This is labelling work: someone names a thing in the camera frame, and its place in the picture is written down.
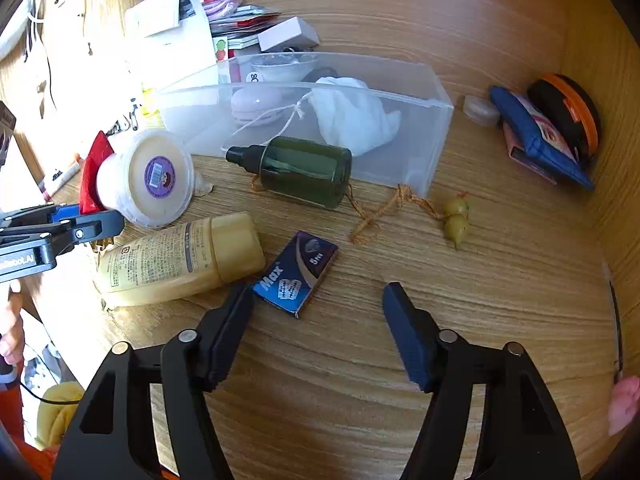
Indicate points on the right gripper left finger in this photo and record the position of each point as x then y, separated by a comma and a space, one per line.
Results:
111, 435

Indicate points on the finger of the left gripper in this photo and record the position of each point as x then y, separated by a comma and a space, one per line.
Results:
36, 215
65, 235

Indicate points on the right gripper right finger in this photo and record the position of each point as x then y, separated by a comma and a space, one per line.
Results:
523, 435

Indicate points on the red fabric pouch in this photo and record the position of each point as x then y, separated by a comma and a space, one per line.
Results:
100, 151

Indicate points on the white round tape roll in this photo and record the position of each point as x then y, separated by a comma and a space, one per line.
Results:
149, 179

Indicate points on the cream lotion bottle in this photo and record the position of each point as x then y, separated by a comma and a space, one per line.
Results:
179, 262

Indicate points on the pink macaron case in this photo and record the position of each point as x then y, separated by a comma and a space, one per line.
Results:
255, 105

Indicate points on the blue Max staples box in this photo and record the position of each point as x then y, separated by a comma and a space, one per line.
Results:
295, 274

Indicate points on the green bead charm with cord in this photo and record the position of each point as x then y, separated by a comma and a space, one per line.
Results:
454, 217

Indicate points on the dark green spray bottle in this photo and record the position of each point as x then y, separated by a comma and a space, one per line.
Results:
314, 173

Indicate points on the white drawstring cloth pouch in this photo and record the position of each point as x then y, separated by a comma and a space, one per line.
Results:
347, 115

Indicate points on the clear plastic storage bin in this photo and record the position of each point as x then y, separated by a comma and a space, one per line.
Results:
201, 116

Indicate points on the person's hand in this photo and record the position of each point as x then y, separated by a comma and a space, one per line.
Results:
624, 404

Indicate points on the black pen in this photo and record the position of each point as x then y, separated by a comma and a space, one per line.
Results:
619, 346

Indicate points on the small seashell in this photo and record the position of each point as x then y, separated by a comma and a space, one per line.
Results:
202, 186

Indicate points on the white paper box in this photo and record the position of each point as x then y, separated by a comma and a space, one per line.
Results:
170, 45

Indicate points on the stack of packets and cards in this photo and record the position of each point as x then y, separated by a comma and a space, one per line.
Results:
240, 22

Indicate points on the white bowl with trinkets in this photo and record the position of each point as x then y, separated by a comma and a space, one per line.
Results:
283, 67

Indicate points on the pink notebook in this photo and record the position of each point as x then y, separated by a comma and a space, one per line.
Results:
516, 152

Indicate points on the blue patterned pouch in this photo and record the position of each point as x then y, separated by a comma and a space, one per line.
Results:
540, 140

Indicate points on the small white cardboard box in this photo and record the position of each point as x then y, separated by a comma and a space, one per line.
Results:
291, 33

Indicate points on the small round white container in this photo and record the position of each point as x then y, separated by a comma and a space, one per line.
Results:
480, 111

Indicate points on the black orange round case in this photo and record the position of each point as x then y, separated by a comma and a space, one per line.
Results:
572, 112

